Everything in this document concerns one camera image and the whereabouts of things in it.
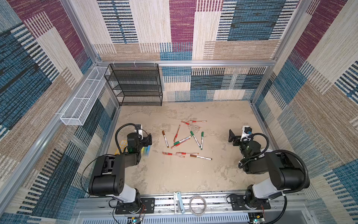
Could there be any green cap marker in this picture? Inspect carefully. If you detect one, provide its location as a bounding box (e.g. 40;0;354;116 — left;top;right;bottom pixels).
200;132;204;150
190;131;201;148
174;136;192;145

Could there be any brown cap marker bottom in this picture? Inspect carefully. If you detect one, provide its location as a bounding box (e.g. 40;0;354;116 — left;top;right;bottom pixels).
190;154;212;161

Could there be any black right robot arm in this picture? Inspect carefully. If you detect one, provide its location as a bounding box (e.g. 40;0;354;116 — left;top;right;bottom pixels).
228;126;310;210

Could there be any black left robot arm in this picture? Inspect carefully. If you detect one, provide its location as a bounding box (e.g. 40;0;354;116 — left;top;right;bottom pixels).
80;123;152;214

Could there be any red gel pen under marker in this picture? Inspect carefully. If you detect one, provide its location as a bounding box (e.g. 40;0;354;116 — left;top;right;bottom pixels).
171;140;186;149

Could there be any red gel pen bottom left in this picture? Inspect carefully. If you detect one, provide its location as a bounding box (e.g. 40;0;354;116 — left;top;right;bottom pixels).
162;152;185;158

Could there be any red gel pen upright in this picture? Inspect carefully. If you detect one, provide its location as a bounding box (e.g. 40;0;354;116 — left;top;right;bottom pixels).
173;125;181;142

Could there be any red gel pen bottom middle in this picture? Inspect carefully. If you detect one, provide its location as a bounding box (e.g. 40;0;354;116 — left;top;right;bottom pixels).
175;152;199;155

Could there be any highlighter set clear case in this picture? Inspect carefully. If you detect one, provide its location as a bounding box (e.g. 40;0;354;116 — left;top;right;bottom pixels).
141;146;151;157

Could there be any brown cap white marker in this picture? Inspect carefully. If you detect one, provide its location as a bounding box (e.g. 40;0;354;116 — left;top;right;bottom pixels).
162;130;169;148

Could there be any yellow calculator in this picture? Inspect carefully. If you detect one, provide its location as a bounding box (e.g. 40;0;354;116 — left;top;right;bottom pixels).
119;140;128;153

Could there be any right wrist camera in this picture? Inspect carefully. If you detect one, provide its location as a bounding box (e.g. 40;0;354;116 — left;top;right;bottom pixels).
241;126;252;141

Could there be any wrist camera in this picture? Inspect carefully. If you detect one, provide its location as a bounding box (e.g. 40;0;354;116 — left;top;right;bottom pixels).
241;126;252;141
136;124;144;140

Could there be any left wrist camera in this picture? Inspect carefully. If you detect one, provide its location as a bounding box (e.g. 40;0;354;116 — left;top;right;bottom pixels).
136;124;144;140

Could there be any black wire mesh shelf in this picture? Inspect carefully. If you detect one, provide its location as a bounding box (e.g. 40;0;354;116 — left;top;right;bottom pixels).
104;63;163;106

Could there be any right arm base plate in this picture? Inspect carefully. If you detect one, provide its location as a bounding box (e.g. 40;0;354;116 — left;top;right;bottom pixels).
227;194;271;211

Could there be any aluminium rail bracket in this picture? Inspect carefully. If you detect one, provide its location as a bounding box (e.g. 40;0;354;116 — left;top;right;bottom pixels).
173;192;185;215

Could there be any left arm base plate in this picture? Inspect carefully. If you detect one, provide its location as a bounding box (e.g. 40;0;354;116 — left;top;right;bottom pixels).
115;197;155;215

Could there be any white wire mesh basket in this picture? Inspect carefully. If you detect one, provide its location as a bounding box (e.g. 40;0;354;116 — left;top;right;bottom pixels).
60;66;107;126

